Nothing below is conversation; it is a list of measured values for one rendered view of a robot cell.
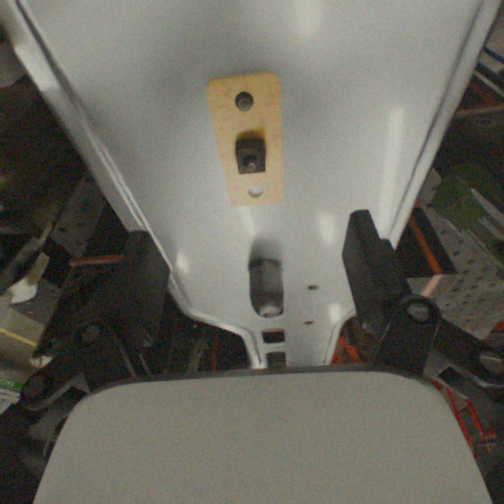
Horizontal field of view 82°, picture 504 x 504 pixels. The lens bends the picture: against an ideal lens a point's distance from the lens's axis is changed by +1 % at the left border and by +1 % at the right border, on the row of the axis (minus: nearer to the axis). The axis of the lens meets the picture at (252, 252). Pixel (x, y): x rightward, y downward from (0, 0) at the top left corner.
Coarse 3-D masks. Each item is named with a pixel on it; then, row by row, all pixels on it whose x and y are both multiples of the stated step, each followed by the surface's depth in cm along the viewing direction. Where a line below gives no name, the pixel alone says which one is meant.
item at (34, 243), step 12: (0, 204) 15; (12, 240) 16; (24, 240) 16; (36, 240) 17; (12, 252) 16; (24, 252) 16; (0, 264) 15; (12, 264) 15; (24, 264) 16; (0, 276) 15; (12, 276) 15; (0, 288) 15
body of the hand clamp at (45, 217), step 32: (0, 96) 20; (32, 96) 20; (0, 128) 17; (32, 128) 18; (0, 160) 15; (32, 160) 17; (64, 160) 20; (0, 192) 15; (32, 192) 17; (64, 192) 20; (0, 224) 17; (32, 224) 17
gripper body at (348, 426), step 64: (128, 384) 8; (192, 384) 8; (256, 384) 7; (320, 384) 7; (384, 384) 7; (64, 448) 7; (128, 448) 7; (192, 448) 6; (256, 448) 6; (320, 448) 6; (384, 448) 6; (448, 448) 6
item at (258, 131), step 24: (264, 72) 14; (216, 96) 15; (264, 96) 15; (216, 120) 16; (240, 120) 16; (264, 120) 16; (240, 144) 17; (264, 144) 17; (240, 168) 17; (264, 168) 17; (240, 192) 20; (264, 192) 20
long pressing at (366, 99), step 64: (0, 0) 12; (64, 0) 12; (128, 0) 12; (192, 0) 12; (256, 0) 12; (320, 0) 12; (384, 0) 12; (448, 0) 12; (64, 64) 14; (128, 64) 14; (192, 64) 14; (256, 64) 14; (320, 64) 14; (384, 64) 14; (448, 64) 14; (64, 128) 16; (128, 128) 16; (192, 128) 16; (320, 128) 17; (384, 128) 17; (448, 128) 17; (128, 192) 20; (192, 192) 20; (256, 192) 20; (320, 192) 20; (384, 192) 20; (192, 256) 26; (256, 256) 26; (320, 256) 26; (256, 320) 36; (320, 320) 36
